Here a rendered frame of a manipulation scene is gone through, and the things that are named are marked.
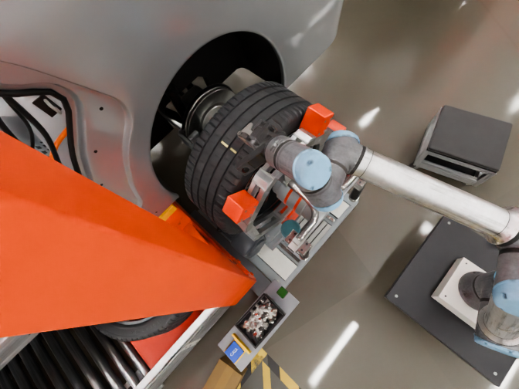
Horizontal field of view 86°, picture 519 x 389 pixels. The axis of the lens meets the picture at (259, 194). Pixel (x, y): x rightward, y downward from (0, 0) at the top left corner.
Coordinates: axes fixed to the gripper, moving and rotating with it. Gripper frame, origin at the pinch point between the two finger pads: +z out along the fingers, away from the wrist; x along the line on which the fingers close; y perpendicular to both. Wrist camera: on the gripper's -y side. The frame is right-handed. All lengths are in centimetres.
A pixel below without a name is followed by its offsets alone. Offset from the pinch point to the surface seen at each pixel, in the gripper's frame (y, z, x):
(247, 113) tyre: 8.2, 5.1, 0.2
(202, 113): 1.4, 43.7, -3.9
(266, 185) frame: -6.7, -11.3, -13.2
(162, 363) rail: -111, 16, -61
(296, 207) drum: -5.0, -6.4, -37.3
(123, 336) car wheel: -111, 29, -41
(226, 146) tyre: -5.0, 2.9, -0.3
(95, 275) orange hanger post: -32, -47, 32
